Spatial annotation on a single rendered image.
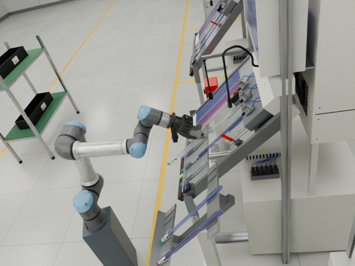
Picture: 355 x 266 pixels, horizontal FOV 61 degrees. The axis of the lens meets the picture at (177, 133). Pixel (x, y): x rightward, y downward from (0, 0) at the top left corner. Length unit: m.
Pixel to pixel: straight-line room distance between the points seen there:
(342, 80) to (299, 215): 0.86
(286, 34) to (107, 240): 1.54
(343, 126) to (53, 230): 2.38
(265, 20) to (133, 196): 2.06
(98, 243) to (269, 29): 1.55
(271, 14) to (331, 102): 0.46
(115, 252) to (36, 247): 0.97
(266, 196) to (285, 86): 0.74
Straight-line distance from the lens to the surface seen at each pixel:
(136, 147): 1.40
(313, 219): 1.94
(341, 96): 1.36
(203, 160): 1.70
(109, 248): 2.09
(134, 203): 2.73
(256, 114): 1.37
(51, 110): 3.85
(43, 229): 3.01
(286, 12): 1.10
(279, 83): 1.20
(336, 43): 1.23
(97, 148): 1.49
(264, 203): 1.76
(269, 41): 1.14
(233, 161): 1.49
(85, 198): 1.84
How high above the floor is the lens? 2.01
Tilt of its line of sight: 38 degrees down
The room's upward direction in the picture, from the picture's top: 16 degrees counter-clockwise
